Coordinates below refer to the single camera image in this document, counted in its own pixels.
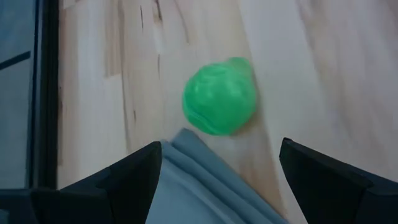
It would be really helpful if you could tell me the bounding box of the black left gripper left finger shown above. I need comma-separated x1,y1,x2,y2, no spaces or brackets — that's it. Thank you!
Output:
0,141,163,224

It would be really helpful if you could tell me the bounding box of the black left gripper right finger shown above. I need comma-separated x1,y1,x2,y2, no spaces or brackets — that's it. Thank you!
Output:
279,137,398,224

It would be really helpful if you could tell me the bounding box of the blue-grey folded cloth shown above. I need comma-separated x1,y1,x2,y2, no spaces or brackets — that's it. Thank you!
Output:
144,128,289,224

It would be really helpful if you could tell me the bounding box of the light green toy cabbage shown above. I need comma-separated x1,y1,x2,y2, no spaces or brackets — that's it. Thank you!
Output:
181,56,259,136

